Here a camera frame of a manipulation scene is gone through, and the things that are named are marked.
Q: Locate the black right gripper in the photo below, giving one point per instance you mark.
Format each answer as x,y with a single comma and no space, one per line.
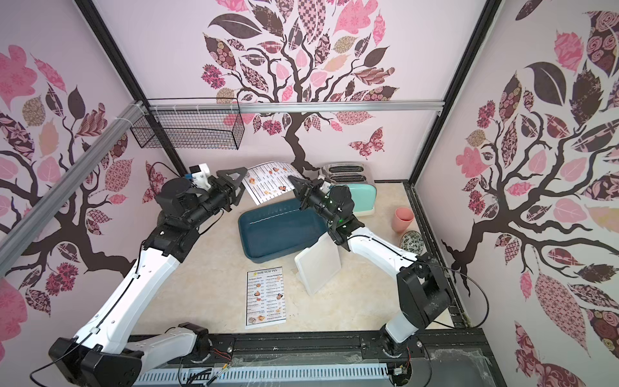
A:
309,194

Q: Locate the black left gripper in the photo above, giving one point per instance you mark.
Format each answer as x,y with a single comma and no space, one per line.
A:
229,190

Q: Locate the new Dim Sum Inn menu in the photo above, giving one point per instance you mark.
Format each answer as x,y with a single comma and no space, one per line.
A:
269,180

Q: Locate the clear acrylic menu holder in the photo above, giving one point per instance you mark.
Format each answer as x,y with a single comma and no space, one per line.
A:
318,264

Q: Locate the old Dim Sum Inn menu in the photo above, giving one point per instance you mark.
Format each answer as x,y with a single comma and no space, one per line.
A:
265,298

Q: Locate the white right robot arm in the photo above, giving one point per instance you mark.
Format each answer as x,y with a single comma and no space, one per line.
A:
423,288

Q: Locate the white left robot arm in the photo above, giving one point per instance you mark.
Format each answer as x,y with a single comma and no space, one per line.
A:
100,353

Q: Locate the teal plastic tray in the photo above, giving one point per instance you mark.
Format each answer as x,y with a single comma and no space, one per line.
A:
279,229

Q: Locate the mint green toaster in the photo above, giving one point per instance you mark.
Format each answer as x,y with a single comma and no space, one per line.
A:
358,178

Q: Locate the pink plastic cup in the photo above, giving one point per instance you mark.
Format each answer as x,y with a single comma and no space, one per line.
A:
402,218

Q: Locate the pink floral ceramic bowl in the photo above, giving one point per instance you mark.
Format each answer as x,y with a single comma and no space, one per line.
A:
413,242

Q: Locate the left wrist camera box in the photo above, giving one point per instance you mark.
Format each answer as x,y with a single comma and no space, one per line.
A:
199,175

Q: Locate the black wire basket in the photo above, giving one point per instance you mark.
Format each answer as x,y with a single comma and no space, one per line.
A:
191,123

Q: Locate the aluminium frame rail back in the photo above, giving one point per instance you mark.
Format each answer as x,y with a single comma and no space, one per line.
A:
267,108

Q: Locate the aluminium frame rail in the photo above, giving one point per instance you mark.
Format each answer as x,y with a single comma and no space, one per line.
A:
22,235
267,108

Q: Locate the white slotted cable duct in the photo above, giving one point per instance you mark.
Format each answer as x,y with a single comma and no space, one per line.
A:
281,375

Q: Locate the aluminium frame rail left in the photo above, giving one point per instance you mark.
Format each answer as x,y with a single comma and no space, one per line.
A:
22,235

